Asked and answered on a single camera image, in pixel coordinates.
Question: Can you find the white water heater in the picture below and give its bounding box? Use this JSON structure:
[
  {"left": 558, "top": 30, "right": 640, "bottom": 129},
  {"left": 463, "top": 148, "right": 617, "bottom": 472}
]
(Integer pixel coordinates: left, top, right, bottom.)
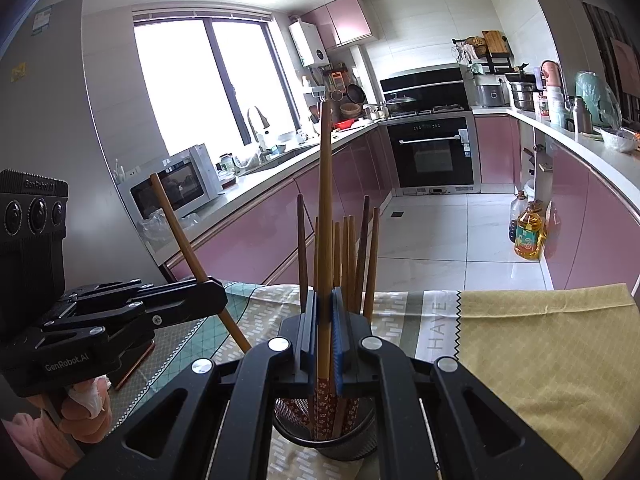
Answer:
[{"left": 288, "top": 20, "right": 331, "bottom": 67}]

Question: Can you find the wok with glass lid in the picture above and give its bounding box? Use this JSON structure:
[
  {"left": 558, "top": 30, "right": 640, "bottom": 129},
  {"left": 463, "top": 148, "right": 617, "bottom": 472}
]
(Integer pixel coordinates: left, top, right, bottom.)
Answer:
[{"left": 385, "top": 94, "right": 418, "bottom": 115}]

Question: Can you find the yellow cooking oil bottle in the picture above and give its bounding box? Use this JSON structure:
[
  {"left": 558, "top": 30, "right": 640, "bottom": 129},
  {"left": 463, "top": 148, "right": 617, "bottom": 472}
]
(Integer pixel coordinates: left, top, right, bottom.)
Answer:
[{"left": 514, "top": 200, "right": 547, "bottom": 261}]

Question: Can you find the steel stock pot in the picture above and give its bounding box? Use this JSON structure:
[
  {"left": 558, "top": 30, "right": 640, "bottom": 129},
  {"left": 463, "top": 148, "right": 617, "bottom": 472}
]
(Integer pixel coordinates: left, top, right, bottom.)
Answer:
[{"left": 505, "top": 74, "right": 541, "bottom": 111}]

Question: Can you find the kitchen window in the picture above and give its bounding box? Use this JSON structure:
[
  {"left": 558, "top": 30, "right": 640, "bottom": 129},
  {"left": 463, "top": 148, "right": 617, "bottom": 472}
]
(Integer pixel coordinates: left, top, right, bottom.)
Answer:
[{"left": 132, "top": 7, "right": 303, "bottom": 161}]

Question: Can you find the built-in black oven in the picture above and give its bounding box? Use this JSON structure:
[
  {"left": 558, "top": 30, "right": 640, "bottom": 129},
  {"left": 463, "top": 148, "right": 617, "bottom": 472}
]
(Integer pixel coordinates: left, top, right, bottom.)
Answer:
[{"left": 385, "top": 112, "right": 482, "bottom": 196}]

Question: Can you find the steel thermos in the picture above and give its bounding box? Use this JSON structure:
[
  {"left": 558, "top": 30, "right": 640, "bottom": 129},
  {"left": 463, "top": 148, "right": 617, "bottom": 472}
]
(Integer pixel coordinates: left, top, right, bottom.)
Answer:
[{"left": 572, "top": 96, "right": 592, "bottom": 133}]

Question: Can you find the steel sink faucet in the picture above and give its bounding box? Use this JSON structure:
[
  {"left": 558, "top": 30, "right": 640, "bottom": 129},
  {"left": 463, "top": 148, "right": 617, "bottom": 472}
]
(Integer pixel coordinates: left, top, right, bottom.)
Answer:
[{"left": 247, "top": 106, "right": 271, "bottom": 151}]

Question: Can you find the black mesh utensil holder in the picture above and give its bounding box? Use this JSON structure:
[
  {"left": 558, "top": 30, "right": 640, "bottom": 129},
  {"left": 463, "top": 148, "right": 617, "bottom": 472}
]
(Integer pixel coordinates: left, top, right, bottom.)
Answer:
[{"left": 272, "top": 395, "right": 377, "bottom": 461}]

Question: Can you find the white tissue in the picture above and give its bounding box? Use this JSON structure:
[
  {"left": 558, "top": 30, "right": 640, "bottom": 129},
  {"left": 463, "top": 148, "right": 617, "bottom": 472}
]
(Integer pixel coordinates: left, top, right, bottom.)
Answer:
[{"left": 67, "top": 377, "right": 108, "bottom": 418}]

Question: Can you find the dark phone with brown edge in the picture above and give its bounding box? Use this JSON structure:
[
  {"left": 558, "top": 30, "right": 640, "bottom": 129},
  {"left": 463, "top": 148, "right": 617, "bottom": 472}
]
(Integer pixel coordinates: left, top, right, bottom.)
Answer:
[{"left": 107, "top": 337, "right": 156, "bottom": 391}]

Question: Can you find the blue white label sticker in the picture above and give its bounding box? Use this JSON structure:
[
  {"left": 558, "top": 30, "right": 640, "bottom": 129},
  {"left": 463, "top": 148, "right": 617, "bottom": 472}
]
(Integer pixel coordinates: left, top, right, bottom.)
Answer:
[{"left": 31, "top": 5, "right": 55, "bottom": 36}]

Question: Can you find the pink base cabinet run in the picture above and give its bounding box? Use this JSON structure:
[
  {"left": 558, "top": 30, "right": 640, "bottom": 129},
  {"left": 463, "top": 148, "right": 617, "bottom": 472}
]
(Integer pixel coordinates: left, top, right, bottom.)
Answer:
[
  {"left": 474, "top": 114, "right": 640, "bottom": 293},
  {"left": 162, "top": 125, "right": 398, "bottom": 288}
]

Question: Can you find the silver rice cooker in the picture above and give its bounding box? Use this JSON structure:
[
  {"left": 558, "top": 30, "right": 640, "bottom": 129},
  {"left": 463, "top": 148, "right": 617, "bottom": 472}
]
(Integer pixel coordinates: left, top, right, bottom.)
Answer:
[{"left": 475, "top": 82, "right": 510, "bottom": 108}]

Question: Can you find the teal appliance under plastic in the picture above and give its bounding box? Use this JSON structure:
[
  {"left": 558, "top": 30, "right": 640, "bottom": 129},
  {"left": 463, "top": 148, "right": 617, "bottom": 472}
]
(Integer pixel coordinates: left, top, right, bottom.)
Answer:
[{"left": 574, "top": 70, "right": 623, "bottom": 131}]

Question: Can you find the black wall shelf rack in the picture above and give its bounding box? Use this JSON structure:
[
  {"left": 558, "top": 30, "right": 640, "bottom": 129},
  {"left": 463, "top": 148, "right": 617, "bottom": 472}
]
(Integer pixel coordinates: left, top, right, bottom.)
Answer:
[{"left": 452, "top": 30, "right": 516, "bottom": 75}]

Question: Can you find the pink kettle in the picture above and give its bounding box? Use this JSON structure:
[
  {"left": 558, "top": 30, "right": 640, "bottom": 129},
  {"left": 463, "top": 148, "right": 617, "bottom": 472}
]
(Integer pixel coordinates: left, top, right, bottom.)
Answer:
[{"left": 540, "top": 60, "right": 566, "bottom": 91}]

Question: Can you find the black range hood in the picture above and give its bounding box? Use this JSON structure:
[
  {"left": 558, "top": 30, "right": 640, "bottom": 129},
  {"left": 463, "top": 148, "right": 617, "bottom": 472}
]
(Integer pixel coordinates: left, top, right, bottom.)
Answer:
[{"left": 379, "top": 66, "right": 468, "bottom": 111}]

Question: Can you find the white bowl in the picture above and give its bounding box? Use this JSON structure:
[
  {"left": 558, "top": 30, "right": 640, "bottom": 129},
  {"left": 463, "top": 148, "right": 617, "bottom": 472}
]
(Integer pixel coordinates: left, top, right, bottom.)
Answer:
[{"left": 600, "top": 127, "right": 638, "bottom": 153}]

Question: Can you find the grey refrigerator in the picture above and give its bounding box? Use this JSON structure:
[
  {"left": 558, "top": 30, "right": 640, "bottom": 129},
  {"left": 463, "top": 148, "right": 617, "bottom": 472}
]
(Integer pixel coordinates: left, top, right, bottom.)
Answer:
[{"left": 0, "top": 0, "right": 168, "bottom": 281}]

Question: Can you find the patchwork printed tablecloth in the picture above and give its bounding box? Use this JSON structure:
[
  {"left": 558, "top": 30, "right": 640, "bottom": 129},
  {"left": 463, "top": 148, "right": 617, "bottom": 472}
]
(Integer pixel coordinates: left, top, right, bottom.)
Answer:
[{"left": 107, "top": 282, "right": 638, "bottom": 480}]

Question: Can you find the white microwave oven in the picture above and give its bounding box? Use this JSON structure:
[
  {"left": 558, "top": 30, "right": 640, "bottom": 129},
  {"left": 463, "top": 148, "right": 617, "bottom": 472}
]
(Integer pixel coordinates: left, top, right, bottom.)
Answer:
[{"left": 129, "top": 143, "right": 223, "bottom": 221}]

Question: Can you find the bundle of wooden chopsticks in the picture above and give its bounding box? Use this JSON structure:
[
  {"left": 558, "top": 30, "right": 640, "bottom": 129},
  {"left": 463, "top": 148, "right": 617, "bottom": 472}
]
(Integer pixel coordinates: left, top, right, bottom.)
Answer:
[{"left": 280, "top": 194, "right": 381, "bottom": 443}]

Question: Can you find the red-patterned wooden chopstick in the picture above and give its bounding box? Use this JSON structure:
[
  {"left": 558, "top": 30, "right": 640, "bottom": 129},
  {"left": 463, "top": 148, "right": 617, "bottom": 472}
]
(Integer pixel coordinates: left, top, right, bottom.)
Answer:
[
  {"left": 149, "top": 172, "right": 252, "bottom": 355},
  {"left": 312, "top": 101, "right": 335, "bottom": 441}
]

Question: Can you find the person's left hand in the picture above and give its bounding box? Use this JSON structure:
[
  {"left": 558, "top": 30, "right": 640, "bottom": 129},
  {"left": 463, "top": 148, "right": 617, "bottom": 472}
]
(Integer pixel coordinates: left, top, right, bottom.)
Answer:
[{"left": 59, "top": 376, "right": 113, "bottom": 445}]

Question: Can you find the dark slatted wall panel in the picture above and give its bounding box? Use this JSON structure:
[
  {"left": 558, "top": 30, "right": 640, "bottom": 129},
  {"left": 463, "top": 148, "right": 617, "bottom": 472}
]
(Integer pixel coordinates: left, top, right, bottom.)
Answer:
[{"left": 582, "top": 2, "right": 640, "bottom": 126}]

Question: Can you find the clear plastic bag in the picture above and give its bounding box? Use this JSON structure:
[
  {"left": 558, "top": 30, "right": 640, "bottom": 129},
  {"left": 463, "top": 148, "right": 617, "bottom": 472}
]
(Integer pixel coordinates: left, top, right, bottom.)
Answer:
[{"left": 137, "top": 207, "right": 201, "bottom": 256}]

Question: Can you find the pink wall cabinet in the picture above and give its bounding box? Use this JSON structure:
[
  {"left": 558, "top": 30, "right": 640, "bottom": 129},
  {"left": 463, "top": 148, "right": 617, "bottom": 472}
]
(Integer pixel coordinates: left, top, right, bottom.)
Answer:
[{"left": 300, "top": 0, "right": 376, "bottom": 51}]

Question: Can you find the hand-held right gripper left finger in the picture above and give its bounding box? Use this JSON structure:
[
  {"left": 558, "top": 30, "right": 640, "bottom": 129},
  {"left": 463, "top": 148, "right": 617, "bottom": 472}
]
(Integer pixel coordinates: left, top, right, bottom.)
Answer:
[{"left": 62, "top": 290, "right": 321, "bottom": 480}]

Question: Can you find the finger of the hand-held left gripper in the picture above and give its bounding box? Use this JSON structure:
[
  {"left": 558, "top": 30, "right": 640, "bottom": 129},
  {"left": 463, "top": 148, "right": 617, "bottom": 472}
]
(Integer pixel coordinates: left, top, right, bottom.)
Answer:
[
  {"left": 62, "top": 278, "right": 225, "bottom": 311},
  {"left": 40, "top": 296, "right": 228, "bottom": 341}
]

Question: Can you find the wooden cutting board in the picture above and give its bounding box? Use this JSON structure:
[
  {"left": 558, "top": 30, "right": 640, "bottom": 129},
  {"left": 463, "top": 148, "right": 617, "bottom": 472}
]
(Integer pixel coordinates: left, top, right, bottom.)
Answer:
[{"left": 481, "top": 30, "right": 508, "bottom": 56}]

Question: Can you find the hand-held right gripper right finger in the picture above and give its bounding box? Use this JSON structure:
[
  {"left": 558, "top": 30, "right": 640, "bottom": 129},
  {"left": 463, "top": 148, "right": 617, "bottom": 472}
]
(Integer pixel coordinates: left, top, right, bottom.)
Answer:
[{"left": 330, "top": 287, "right": 583, "bottom": 480}]

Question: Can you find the framed wall picture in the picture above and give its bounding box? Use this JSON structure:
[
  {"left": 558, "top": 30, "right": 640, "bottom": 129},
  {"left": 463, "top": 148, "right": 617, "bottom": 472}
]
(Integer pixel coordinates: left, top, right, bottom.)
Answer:
[{"left": 610, "top": 37, "right": 640, "bottom": 96}]

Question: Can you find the pale tall jar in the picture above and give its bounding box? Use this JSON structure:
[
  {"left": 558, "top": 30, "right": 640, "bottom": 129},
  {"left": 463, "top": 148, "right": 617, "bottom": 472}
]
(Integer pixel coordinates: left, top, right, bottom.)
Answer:
[{"left": 547, "top": 86, "right": 566, "bottom": 128}]

